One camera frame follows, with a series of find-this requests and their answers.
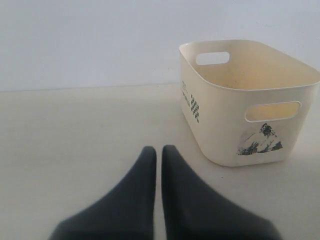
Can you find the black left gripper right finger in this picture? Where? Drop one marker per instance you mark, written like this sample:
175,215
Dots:
195,211

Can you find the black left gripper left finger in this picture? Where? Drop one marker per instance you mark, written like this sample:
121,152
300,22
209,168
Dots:
125,213

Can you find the small cream plastic bin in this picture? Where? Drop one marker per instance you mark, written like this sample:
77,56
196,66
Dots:
245,102

